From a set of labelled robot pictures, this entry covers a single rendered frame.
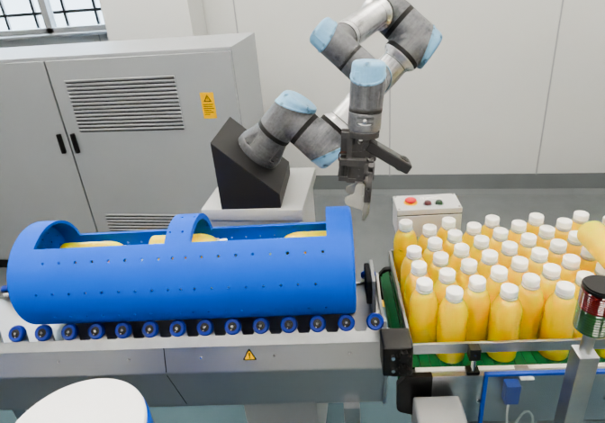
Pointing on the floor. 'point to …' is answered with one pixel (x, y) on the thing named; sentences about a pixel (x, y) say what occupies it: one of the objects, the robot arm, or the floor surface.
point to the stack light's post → (576, 386)
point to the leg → (351, 412)
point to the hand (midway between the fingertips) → (366, 211)
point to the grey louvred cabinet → (118, 129)
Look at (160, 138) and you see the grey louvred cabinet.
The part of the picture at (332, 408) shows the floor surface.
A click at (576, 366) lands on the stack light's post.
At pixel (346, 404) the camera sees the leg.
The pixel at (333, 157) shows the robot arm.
